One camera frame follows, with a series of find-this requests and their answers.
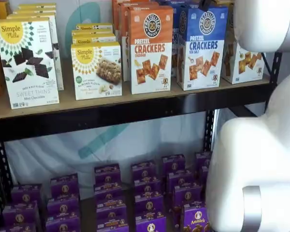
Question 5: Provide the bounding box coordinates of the white banner with teal logo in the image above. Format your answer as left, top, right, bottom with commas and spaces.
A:
3, 0, 232, 194

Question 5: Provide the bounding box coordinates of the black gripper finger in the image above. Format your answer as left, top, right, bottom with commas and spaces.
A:
199, 0, 212, 11

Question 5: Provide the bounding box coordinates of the blue sea salt crackers box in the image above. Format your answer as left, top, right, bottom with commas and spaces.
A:
176, 4, 230, 92
171, 3, 185, 78
156, 0, 179, 10

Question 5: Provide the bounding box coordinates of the purple Annie's snack box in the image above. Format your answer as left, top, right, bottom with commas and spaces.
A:
166, 170, 192, 189
133, 177, 163, 197
134, 214, 168, 232
96, 200, 129, 222
134, 192, 165, 216
46, 195, 81, 218
200, 165, 211, 181
94, 164, 122, 186
45, 216, 82, 232
130, 161, 158, 181
50, 174, 80, 197
10, 183, 44, 206
93, 183, 124, 204
0, 223, 37, 232
172, 185, 204, 209
96, 218, 131, 232
180, 204, 212, 232
1, 201, 40, 227
161, 154, 187, 174
195, 151, 213, 168

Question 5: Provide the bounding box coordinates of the wooden shelf board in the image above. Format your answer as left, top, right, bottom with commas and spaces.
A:
0, 72, 272, 121

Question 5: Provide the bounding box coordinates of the orange cheddar crackers box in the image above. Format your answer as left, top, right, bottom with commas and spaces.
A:
127, 5, 174, 95
117, 1, 131, 82
111, 0, 122, 37

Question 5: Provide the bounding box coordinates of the Simple Mills sweet thins box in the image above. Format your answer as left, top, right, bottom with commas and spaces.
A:
0, 17, 60, 110
6, 13, 65, 92
18, 3, 57, 11
13, 8, 58, 15

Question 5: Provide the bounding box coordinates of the Simple Mills almond bars box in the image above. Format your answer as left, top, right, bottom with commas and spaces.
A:
70, 41, 123, 101
75, 23, 114, 31
71, 29, 116, 37
72, 33, 117, 46

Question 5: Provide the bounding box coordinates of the yellow honey mustard crackers box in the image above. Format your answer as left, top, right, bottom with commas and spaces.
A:
221, 0, 266, 85

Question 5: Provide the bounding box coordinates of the black metal shelf rack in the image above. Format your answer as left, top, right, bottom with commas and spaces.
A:
0, 51, 284, 218

